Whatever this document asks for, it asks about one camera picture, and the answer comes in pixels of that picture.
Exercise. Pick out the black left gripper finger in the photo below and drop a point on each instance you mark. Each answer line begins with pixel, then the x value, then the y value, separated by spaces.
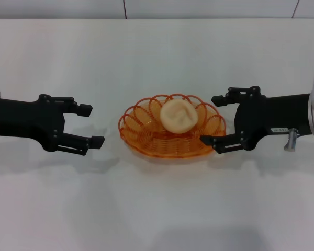
pixel 76 142
pixel 83 110

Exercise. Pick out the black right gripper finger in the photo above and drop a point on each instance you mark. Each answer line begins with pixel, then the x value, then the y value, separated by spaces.
pixel 219 100
pixel 227 143

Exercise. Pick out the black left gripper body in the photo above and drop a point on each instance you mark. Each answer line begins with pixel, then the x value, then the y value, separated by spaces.
pixel 23 117

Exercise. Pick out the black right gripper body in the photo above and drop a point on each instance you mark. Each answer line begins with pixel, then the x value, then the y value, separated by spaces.
pixel 272 115

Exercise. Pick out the pale round steamed bun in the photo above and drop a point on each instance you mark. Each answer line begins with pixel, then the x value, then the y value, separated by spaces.
pixel 179 117

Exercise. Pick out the orange woven plastic basket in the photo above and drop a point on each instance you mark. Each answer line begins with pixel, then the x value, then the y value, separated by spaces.
pixel 172 147

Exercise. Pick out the white tablecloth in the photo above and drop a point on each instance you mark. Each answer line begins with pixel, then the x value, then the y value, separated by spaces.
pixel 157 204

